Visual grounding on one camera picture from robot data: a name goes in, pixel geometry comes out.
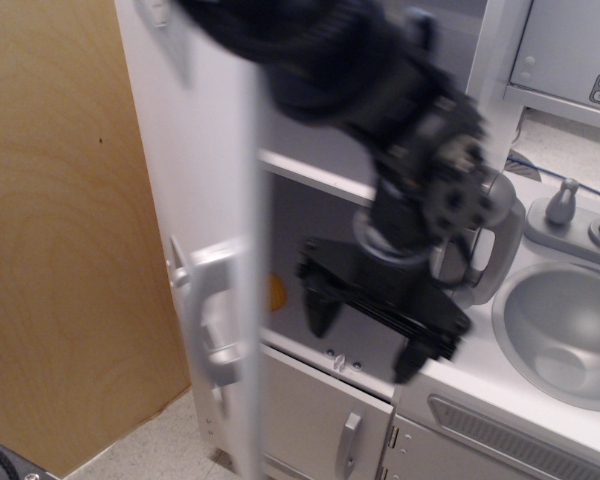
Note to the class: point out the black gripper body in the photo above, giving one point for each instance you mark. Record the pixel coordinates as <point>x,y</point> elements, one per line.
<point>393,287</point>

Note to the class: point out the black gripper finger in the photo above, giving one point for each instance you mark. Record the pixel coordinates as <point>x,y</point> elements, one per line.
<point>411,360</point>
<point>321,311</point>

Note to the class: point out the silver fridge door handle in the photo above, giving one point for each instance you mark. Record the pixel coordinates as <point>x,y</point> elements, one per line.
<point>205,308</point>

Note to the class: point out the white toy fridge door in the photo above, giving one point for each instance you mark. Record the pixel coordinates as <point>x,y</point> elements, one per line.
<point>198,111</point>

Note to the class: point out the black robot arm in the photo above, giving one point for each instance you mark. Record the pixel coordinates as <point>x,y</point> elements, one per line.
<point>344,65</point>

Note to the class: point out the yellow toy lemon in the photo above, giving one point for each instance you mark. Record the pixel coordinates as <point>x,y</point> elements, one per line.
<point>277,294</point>

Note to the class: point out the white door latch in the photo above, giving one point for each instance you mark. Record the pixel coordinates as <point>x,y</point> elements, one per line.
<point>340,361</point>

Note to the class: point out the brass cabinet hinge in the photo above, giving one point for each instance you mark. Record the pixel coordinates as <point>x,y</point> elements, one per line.
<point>393,437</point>

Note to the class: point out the white lower freezer door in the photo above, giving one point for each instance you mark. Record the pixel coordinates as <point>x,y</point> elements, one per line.
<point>303,411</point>

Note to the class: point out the silver toy telephone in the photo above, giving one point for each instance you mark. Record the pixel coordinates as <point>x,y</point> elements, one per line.
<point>473,266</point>

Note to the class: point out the silver ice dispenser panel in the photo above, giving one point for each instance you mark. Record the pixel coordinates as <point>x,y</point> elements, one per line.
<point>176,265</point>

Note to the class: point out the silver toy sink basin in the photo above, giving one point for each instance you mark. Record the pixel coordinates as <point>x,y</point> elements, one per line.
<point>546,319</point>

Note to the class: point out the silver toy faucet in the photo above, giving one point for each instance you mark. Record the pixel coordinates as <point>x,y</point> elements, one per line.
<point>558,223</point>

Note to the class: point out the grey oven vent panel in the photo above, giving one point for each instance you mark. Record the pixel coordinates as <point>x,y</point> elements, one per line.
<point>510,443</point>

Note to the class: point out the plywood board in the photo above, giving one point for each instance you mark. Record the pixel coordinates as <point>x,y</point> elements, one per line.
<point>89,347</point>

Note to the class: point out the toy microwave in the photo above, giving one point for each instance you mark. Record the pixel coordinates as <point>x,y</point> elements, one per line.
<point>557,66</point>

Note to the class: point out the grey base with screw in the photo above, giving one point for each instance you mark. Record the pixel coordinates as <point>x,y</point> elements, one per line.
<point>13,466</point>

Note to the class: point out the silver freezer door handle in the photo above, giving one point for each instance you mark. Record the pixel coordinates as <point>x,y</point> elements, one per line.
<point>345,457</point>

